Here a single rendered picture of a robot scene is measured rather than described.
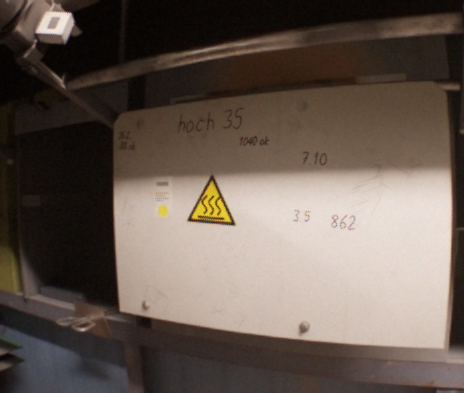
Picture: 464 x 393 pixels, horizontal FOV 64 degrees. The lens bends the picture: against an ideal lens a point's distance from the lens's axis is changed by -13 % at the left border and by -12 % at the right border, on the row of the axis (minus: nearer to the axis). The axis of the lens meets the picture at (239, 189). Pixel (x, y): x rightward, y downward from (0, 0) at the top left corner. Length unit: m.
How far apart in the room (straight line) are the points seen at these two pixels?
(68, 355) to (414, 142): 1.14
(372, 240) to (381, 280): 0.06
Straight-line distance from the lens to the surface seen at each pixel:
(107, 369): 1.25
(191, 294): 0.75
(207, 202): 0.71
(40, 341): 1.47
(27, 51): 0.66
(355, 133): 0.63
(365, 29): 0.55
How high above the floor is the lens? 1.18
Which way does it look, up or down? level
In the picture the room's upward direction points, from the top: 1 degrees counter-clockwise
